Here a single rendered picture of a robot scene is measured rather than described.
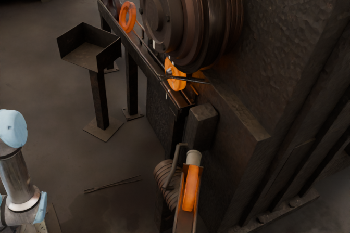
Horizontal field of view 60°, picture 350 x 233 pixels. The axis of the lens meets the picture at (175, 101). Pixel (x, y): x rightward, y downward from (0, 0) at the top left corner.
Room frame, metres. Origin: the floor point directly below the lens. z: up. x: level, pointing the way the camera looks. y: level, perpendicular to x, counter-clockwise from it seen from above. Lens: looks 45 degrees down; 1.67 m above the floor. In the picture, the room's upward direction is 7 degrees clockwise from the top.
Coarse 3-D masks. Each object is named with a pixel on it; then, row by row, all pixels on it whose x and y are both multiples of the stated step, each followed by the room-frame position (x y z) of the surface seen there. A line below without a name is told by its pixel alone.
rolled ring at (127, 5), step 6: (126, 6) 1.69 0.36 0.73; (132, 6) 1.65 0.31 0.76; (120, 12) 1.72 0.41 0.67; (126, 12) 1.72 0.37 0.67; (132, 12) 1.61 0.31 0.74; (120, 18) 1.69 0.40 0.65; (132, 18) 1.59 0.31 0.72; (120, 24) 1.66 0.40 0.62; (132, 24) 1.58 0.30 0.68; (126, 30) 1.58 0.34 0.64
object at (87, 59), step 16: (80, 32) 1.46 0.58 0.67; (96, 32) 1.45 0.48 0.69; (64, 48) 1.33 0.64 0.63; (80, 48) 1.41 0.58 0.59; (96, 48) 1.42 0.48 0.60; (112, 48) 1.31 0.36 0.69; (80, 64) 1.26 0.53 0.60; (96, 64) 1.27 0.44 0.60; (96, 80) 1.30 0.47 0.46; (96, 96) 1.30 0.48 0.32; (96, 112) 1.31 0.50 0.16; (96, 128) 1.30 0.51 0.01; (112, 128) 1.32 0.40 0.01
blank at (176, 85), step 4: (168, 60) 1.05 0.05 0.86; (168, 64) 1.05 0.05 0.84; (172, 64) 1.02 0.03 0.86; (176, 68) 0.99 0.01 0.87; (176, 72) 0.98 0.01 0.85; (180, 72) 0.97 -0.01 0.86; (168, 80) 1.04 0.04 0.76; (172, 80) 1.01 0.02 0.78; (176, 80) 0.98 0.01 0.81; (180, 80) 0.95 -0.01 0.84; (172, 84) 1.00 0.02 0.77; (176, 84) 0.97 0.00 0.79; (180, 84) 0.95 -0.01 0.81; (184, 84) 0.96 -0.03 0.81; (172, 88) 1.00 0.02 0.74; (176, 88) 0.97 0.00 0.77; (180, 88) 0.96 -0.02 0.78
